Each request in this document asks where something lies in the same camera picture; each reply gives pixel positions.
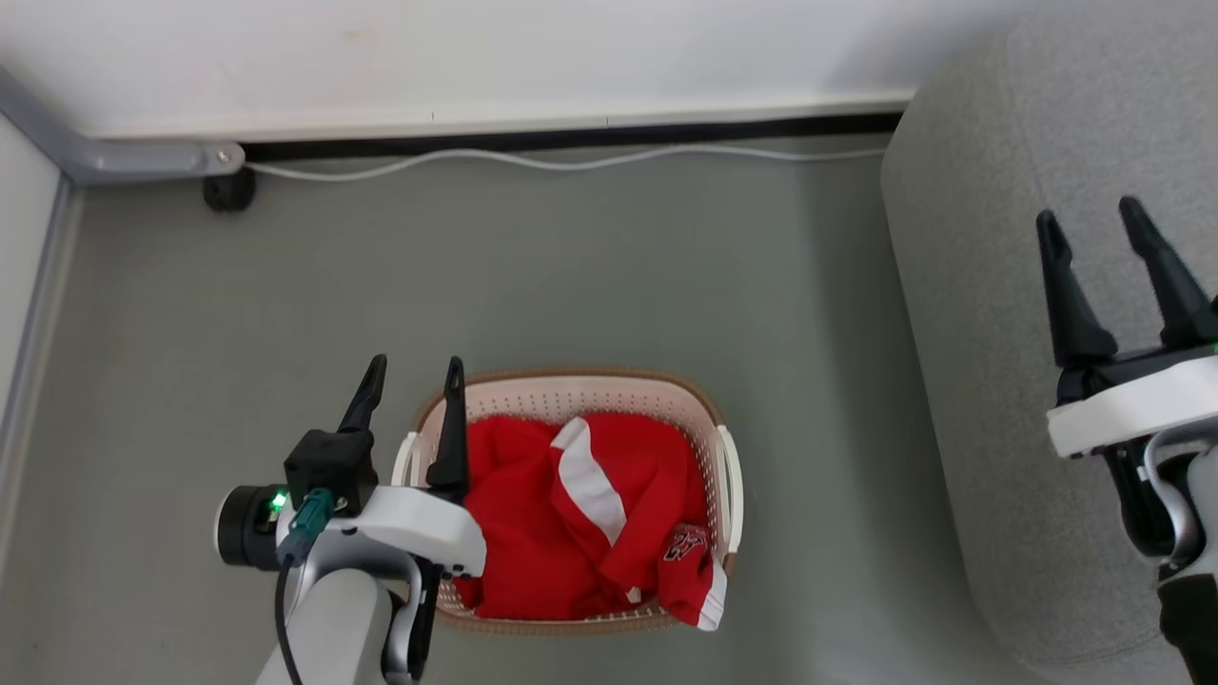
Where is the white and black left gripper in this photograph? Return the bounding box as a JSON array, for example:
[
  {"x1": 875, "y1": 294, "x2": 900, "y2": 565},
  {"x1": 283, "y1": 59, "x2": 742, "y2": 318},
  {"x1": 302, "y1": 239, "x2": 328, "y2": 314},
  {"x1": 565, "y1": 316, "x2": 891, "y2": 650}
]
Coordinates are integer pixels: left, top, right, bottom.
[{"x1": 276, "y1": 354, "x2": 487, "y2": 577}]

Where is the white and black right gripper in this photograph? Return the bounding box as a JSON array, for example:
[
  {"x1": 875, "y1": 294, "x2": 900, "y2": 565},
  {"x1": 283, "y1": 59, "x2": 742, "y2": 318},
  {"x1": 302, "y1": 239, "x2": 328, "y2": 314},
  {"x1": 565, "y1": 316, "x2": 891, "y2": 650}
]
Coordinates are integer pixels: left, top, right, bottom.
[{"x1": 1036, "y1": 196, "x2": 1218, "y2": 460}]

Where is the red and white clothing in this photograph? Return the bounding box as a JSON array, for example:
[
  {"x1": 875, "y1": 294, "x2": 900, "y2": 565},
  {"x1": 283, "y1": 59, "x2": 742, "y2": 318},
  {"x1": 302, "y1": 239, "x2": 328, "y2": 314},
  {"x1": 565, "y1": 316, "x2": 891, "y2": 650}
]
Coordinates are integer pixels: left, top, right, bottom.
[{"x1": 455, "y1": 411, "x2": 729, "y2": 632}]

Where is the beige perforated laundry basket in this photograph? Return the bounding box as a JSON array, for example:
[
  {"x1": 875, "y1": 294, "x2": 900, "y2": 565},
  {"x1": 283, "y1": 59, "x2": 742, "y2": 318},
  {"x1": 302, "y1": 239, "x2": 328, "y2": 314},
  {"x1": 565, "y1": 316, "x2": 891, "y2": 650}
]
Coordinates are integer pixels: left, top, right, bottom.
[{"x1": 392, "y1": 367, "x2": 745, "y2": 636}]

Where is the grey fabric sofa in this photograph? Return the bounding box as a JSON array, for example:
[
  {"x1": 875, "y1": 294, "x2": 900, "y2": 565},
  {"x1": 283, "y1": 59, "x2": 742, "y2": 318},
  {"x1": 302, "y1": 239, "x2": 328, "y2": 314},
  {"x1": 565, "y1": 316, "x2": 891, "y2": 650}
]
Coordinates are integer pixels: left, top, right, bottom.
[{"x1": 880, "y1": 0, "x2": 1218, "y2": 685}]

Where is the black round foot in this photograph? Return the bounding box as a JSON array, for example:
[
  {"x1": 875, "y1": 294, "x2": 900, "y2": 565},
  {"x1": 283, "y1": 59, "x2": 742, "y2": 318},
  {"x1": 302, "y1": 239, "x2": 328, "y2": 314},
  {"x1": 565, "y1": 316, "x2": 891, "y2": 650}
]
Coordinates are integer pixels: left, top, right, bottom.
[{"x1": 202, "y1": 169, "x2": 258, "y2": 212}]

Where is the black baseboard strip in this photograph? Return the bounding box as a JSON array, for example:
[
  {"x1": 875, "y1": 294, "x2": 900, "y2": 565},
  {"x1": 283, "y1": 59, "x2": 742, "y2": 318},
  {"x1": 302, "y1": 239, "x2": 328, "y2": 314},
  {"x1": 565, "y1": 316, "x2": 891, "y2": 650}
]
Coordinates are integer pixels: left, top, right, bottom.
[{"x1": 238, "y1": 111, "x2": 905, "y2": 161}]

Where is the black cable with teal plug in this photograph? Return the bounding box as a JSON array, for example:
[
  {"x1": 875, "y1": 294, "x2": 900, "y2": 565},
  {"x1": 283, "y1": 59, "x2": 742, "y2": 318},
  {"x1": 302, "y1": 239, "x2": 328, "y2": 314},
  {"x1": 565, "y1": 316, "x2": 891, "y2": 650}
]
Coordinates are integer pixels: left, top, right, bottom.
[{"x1": 274, "y1": 488, "x2": 336, "y2": 685}]

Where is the white floor cable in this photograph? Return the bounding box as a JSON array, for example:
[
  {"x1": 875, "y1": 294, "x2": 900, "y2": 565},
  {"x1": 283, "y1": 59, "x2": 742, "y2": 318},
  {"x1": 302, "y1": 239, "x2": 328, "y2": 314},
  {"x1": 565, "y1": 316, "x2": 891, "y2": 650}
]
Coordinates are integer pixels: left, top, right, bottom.
[{"x1": 246, "y1": 143, "x2": 888, "y2": 182}]

